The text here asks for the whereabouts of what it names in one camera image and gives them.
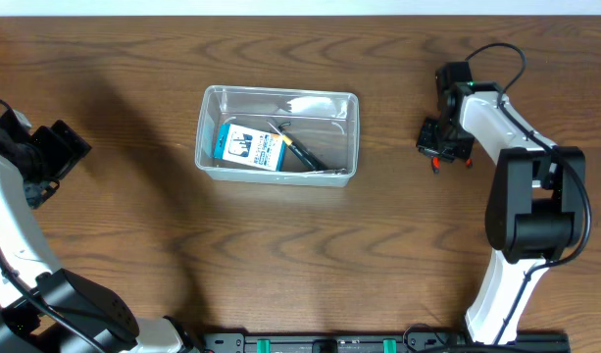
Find black cable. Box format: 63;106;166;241
405;42;593;352
0;92;110;353

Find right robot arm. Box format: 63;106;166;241
417;61;591;345

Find black left cable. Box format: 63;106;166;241
0;92;110;353

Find black yellow screwdriver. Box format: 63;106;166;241
268;121;327;172

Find black mounting rail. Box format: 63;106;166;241
204;328;572;353

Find clear plastic storage container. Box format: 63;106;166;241
194;85;360;187

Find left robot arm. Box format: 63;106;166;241
0;105;205;352

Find red handled pliers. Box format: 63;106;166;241
431;157;473;174

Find silver double-ended wrench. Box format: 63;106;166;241
306;169;348;175

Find small hammer black red handle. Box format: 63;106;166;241
269;122;291;135

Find black right cable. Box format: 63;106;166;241
405;42;593;352

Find blue white cardboard box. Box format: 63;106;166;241
214;124;286;172

